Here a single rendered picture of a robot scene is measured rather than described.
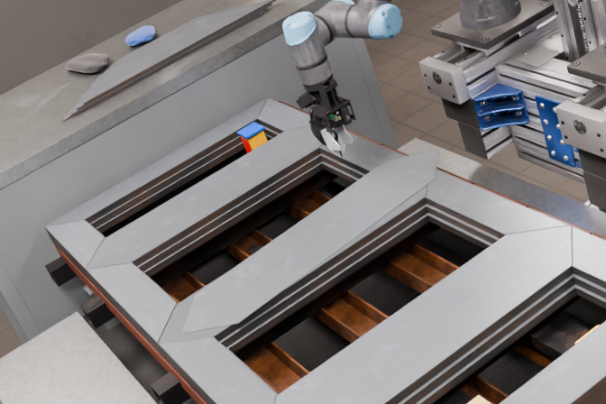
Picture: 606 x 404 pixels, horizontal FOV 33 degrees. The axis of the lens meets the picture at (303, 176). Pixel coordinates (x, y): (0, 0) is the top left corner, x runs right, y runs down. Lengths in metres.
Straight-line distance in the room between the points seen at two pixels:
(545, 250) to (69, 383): 1.09
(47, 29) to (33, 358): 2.71
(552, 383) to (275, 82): 1.58
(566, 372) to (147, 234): 1.19
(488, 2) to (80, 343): 1.27
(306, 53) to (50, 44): 2.89
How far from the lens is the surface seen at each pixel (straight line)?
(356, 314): 2.29
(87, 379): 2.36
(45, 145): 2.80
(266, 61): 2.99
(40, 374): 2.46
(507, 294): 1.90
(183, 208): 2.57
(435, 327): 1.87
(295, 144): 2.65
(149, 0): 5.14
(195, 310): 2.17
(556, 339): 1.93
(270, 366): 2.24
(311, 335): 2.50
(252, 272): 2.20
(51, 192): 2.82
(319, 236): 2.23
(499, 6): 2.51
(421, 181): 2.30
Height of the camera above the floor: 2.03
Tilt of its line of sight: 28 degrees down
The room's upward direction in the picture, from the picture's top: 21 degrees counter-clockwise
